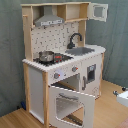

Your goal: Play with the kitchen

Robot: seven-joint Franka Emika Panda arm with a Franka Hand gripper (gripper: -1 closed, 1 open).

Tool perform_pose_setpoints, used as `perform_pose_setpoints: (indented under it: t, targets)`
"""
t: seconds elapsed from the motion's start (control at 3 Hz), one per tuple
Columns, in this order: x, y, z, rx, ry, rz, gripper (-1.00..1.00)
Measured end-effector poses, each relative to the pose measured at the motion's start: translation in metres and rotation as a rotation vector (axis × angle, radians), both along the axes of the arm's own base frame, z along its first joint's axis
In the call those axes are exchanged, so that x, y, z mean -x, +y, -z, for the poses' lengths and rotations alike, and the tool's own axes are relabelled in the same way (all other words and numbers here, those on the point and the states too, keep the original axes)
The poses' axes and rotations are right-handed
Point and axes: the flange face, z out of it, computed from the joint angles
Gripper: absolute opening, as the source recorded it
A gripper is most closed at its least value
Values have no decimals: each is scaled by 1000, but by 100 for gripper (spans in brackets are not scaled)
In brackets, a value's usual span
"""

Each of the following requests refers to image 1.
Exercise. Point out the white oven door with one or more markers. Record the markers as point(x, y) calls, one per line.
point(63, 102)

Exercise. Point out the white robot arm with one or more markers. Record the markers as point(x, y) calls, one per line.
point(122, 98)

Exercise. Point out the wooden toy kitchen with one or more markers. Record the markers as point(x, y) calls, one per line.
point(55, 38)

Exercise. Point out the black stovetop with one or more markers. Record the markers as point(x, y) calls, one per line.
point(58, 58)

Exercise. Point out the right red stove knob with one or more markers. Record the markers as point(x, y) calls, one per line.
point(74, 69)

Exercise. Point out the red stove knob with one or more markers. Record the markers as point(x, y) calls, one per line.
point(56, 75)
point(74, 69)

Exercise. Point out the left red stove knob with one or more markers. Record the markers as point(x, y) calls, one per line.
point(56, 75)

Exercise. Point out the grey sink basin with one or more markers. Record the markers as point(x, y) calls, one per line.
point(79, 51)

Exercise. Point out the silver cooking pot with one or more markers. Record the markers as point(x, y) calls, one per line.
point(46, 56)

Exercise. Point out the black faucet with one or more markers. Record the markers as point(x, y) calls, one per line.
point(73, 40)

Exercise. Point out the white fridge door with dispenser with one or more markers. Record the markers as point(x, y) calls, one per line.
point(91, 75)

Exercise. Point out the silver range hood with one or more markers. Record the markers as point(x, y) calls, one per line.
point(48, 18)

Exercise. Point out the white microwave cabinet door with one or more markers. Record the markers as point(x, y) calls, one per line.
point(99, 11)

